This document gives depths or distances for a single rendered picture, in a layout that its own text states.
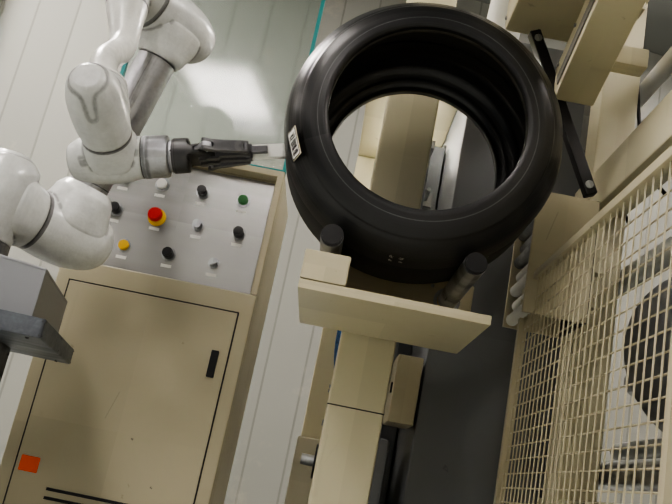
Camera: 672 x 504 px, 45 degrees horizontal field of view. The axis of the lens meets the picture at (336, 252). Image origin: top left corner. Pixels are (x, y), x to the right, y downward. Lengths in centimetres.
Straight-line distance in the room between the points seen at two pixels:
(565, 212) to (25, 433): 147
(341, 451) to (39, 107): 353
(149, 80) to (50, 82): 292
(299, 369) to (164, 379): 244
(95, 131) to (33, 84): 343
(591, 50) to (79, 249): 130
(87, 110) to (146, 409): 92
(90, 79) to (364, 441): 96
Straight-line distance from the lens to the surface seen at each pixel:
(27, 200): 202
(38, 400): 231
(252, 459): 457
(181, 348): 224
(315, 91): 166
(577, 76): 203
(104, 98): 160
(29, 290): 179
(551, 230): 196
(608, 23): 193
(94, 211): 209
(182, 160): 172
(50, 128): 494
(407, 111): 208
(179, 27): 217
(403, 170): 201
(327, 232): 156
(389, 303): 153
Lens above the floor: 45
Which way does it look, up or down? 16 degrees up
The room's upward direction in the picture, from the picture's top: 12 degrees clockwise
